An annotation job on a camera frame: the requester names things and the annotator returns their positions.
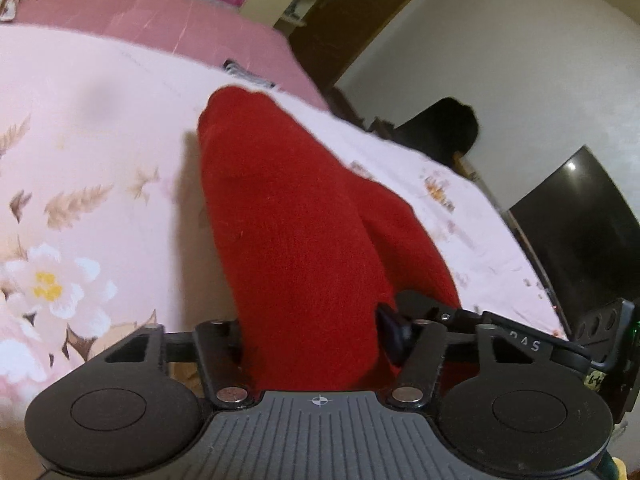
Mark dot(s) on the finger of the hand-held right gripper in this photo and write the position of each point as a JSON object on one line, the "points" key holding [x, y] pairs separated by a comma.
{"points": [[430, 302]]}

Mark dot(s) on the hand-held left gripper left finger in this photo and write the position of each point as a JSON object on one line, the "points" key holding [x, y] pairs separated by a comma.
{"points": [[220, 352]]}

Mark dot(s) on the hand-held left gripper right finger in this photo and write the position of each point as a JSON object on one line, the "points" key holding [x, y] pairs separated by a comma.
{"points": [[393, 336]]}

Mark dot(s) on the red knit sweater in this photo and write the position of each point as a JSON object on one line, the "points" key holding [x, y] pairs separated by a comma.
{"points": [[290, 240]]}

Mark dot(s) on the black flat television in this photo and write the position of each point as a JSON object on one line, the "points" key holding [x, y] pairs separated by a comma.
{"points": [[580, 240]]}

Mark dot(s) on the black rounded object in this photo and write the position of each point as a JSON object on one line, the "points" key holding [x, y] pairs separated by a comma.
{"points": [[442, 127]]}

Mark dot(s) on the white floral blanket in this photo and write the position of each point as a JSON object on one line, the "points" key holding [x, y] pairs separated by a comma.
{"points": [[100, 160]]}

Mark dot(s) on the black white striped cloth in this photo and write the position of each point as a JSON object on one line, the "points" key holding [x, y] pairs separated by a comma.
{"points": [[247, 74]]}

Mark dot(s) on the brown wooden door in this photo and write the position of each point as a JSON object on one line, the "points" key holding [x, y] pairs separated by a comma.
{"points": [[350, 20]]}

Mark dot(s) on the pink bed sheet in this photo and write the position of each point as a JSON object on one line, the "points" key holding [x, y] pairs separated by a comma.
{"points": [[150, 20]]}

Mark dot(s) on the floral checked pillow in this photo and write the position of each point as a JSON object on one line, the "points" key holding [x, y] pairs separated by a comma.
{"points": [[7, 5]]}

